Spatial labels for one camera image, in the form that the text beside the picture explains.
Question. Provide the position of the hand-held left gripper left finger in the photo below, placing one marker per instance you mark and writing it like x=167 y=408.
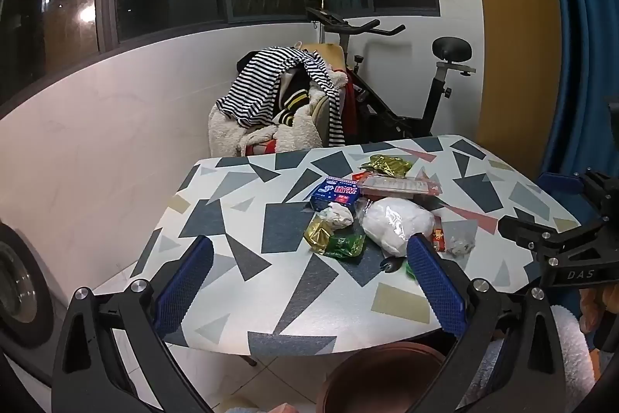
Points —
x=186 y=282

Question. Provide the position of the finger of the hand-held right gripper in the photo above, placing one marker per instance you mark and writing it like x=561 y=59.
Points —
x=561 y=183
x=524 y=229

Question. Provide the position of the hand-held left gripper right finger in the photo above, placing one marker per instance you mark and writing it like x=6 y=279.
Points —
x=437 y=285

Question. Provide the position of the small green wrapper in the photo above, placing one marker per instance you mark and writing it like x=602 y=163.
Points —
x=410 y=270

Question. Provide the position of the red strip wrapper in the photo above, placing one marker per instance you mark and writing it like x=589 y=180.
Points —
x=437 y=239

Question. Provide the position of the small clear plastic bag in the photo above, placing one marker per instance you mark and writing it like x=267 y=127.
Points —
x=459 y=241

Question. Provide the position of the black spoon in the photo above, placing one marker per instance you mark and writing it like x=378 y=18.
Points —
x=392 y=263

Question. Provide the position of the white plastic bag bundle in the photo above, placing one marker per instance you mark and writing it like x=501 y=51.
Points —
x=391 y=224

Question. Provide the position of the green snack wrapper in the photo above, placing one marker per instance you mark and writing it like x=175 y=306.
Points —
x=344 y=245

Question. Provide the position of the long red clear packet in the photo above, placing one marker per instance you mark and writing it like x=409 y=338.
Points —
x=396 y=185

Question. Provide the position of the brown round bin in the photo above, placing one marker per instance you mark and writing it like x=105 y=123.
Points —
x=382 y=376

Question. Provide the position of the white tissue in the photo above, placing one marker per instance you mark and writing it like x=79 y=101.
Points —
x=338 y=215

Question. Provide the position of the large gold foil wrapper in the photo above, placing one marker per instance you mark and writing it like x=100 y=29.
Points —
x=387 y=165

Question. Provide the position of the small red wrapper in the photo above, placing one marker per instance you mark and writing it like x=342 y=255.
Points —
x=359 y=176

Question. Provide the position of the person's right forearm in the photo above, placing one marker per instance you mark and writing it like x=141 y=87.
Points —
x=573 y=355

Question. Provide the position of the person's right hand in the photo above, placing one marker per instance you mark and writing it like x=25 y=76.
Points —
x=595 y=309

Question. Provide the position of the geometric patterned table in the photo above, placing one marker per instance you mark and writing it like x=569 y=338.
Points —
x=290 y=277

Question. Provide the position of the blue curtain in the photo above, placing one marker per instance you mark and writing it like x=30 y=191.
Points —
x=580 y=31

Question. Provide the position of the red and white cushion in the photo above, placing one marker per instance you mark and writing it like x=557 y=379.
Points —
x=261 y=148

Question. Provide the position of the white fleece garment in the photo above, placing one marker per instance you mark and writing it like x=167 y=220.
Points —
x=227 y=127

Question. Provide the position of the washing machine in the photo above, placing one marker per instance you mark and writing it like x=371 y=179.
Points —
x=19 y=297

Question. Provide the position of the black exercise bike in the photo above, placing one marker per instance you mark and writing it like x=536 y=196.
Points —
x=387 y=113

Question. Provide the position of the red garment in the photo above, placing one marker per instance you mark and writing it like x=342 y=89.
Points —
x=349 y=108

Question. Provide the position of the black jacket with yellow stripes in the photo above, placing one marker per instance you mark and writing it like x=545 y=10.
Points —
x=290 y=103

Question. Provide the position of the striped shirt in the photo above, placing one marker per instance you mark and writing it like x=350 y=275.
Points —
x=261 y=79

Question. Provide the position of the tan chair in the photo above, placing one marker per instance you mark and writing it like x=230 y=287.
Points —
x=331 y=55

